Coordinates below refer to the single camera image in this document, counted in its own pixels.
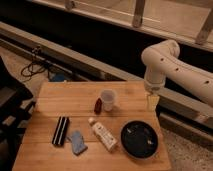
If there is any black chair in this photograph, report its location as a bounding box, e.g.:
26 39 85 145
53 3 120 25
0 56 35 171

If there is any translucent plastic cup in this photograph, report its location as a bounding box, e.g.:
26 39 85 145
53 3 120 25
100 89 116 112

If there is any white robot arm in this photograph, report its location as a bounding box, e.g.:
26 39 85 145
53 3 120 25
141 40 213 107

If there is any black white striped eraser block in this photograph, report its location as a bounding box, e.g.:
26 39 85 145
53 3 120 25
52 117 69 147

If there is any blue object behind table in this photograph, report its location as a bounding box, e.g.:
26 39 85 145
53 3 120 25
50 74 66 82

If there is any black cable bundle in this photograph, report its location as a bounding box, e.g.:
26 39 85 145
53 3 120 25
20 46 51 80

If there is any black round bowl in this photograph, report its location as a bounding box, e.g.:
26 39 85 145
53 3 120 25
120 120 158 159

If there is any white tube bottle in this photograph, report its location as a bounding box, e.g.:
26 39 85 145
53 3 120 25
88 117 117 152

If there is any blue cloth mitt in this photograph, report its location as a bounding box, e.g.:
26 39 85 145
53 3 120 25
68 130 88 156

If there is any small dark red bottle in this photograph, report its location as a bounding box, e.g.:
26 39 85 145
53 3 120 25
94 98 102 115

